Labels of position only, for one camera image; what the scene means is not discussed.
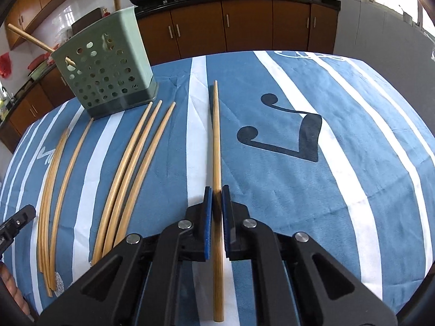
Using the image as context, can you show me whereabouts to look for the brown lower kitchen cabinets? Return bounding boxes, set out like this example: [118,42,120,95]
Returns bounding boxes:
[0,0,340,153]

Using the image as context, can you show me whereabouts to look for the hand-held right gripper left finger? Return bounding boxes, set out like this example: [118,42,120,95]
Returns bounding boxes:
[36,186,213,326]

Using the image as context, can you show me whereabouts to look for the green plastic basin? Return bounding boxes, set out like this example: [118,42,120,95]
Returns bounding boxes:
[27,64,51,80]

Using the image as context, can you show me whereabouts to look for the dark cutting board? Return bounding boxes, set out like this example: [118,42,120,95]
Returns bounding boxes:
[71,8,102,37]

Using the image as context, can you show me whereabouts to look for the red plastic bag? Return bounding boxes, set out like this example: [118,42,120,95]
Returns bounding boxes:
[0,52,13,79]

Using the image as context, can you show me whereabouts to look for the green perforated chopstick holder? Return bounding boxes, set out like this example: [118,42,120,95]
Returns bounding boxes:
[50,6,160,120]

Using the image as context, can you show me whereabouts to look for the blue white striped tablecloth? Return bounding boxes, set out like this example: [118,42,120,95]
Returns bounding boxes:
[0,50,435,326]

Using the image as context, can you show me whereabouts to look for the person's left hand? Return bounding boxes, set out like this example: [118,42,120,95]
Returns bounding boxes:
[0,261,32,321]

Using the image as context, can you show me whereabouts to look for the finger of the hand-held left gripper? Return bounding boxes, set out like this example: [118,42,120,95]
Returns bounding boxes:
[0,205,36,255]

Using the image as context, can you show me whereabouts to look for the red plastic basin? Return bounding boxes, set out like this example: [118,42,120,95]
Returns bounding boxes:
[30,52,55,71]

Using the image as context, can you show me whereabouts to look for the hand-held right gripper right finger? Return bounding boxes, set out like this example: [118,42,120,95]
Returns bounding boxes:
[221,185,398,326]

